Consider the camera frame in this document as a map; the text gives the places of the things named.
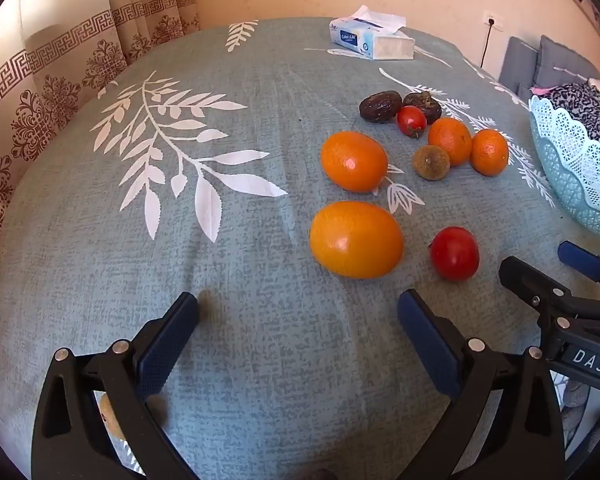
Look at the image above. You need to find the white and blue tissue box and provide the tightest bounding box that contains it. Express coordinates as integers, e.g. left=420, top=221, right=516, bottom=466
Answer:
left=328, top=5, right=416, bottom=61

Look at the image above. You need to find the small mandarin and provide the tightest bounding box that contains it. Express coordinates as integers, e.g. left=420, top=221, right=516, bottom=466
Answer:
left=427, top=117, right=473, bottom=167
left=469, top=129, right=510, bottom=177

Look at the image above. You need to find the round brown fruit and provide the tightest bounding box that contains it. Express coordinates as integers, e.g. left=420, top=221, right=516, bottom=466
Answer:
left=412, top=144, right=451, bottom=181

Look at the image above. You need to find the large red tomato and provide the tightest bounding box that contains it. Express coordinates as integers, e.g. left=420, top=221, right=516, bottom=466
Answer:
left=429, top=226, right=481, bottom=281

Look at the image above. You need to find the small red tomato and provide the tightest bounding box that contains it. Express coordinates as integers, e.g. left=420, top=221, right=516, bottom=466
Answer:
left=396, top=105, right=427, bottom=139

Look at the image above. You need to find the black power cable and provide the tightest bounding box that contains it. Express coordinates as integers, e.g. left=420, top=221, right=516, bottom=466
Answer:
left=480, top=22, right=493, bottom=68

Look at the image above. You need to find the dark wrinkled fruit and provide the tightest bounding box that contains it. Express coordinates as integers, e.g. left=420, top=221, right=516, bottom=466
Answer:
left=402, top=91, right=443, bottom=125

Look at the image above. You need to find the large orange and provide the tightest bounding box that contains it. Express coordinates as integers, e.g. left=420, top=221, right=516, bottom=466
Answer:
left=320, top=130, right=389, bottom=194
left=309, top=200, right=405, bottom=280

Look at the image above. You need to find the beige patterned curtain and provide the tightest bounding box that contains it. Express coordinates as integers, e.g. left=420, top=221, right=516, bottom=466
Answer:
left=0, top=0, right=201, bottom=426

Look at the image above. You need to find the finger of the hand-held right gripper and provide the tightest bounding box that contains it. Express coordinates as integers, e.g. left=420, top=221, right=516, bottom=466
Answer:
left=498, top=256, right=600, bottom=348
left=557, top=241, right=600, bottom=301

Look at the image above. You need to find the grey sofa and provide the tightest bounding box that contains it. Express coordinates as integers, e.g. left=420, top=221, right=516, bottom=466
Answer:
left=498, top=36, right=541, bottom=106

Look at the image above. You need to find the leopard print blanket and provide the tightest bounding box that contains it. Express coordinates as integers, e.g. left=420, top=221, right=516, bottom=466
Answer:
left=542, top=82, right=600, bottom=161

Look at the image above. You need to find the light blue plastic lattice basket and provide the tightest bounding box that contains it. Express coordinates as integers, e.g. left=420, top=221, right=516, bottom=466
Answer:
left=528, top=95, right=600, bottom=242

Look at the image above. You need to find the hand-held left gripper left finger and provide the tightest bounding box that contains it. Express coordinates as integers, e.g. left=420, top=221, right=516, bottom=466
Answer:
left=31, top=291, right=201, bottom=480

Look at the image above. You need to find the grey cushion with white strap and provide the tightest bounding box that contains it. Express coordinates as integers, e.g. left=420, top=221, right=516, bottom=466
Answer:
left=532, top=35, right=600, bottom=91

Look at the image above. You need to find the dark brown date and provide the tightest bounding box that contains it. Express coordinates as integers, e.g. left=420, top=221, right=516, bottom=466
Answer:
left=358, top=90, right=403, bottom=123

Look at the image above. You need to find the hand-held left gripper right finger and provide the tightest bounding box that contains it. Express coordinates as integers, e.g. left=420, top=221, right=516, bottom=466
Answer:
left=397, top=288, right=566, bottom=480

